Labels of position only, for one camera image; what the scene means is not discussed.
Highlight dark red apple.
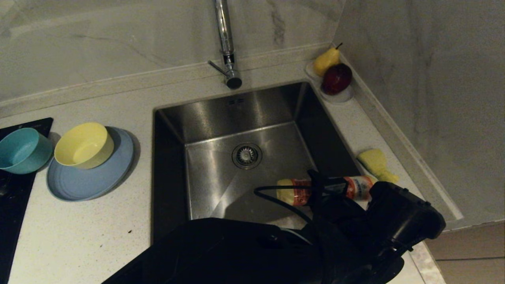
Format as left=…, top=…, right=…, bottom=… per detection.
left=322, top=63, right=354, bottom=96

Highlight light blue plate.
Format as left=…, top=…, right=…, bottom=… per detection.
left=47, top=126, right=135, bottom=202

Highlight stainless steel sink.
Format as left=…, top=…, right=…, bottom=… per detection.
left=152, top=81, right=373, bottom=245

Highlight metal sink drain strainer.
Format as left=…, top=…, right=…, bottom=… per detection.
left=232, top=142, right=263, bottom=170

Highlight orange-label dish soap bottle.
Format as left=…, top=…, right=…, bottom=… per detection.
left=276, top=175, right=378, bottom=207

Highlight teal plastic bowl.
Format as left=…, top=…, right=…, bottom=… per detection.
left=0, top=127, right=53, bottom=175

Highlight white fruit dish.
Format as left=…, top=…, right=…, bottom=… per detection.
left=305, top=61, right=354, bottom=104

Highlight yellow sponge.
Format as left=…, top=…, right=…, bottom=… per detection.
left=357, top=148, right=400, bottom=184

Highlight yellow pear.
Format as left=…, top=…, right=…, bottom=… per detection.
left=313, top=43, right=343, bottom=77

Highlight chrome faucet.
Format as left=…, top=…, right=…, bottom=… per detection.
left=208, top=0, right=243, bottom=90

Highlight black induction cooktop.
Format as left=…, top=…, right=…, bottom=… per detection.
left=0, top=117, right=54, bottom=284

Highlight yellow plastic bowl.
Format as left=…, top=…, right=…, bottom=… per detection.
left=54, top=122, right=115, bottom=170

